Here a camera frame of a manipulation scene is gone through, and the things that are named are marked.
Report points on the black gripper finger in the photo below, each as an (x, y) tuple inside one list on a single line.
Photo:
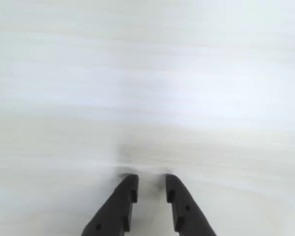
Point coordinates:
[(113, 211), (186, 218)]

